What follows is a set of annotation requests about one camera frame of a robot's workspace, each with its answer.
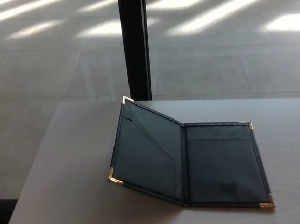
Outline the dark diary with gold corners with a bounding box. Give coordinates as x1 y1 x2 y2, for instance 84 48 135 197
101 84 276 222

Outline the black vertical window frame post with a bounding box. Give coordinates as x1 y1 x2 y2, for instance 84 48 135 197
117 0 154 104

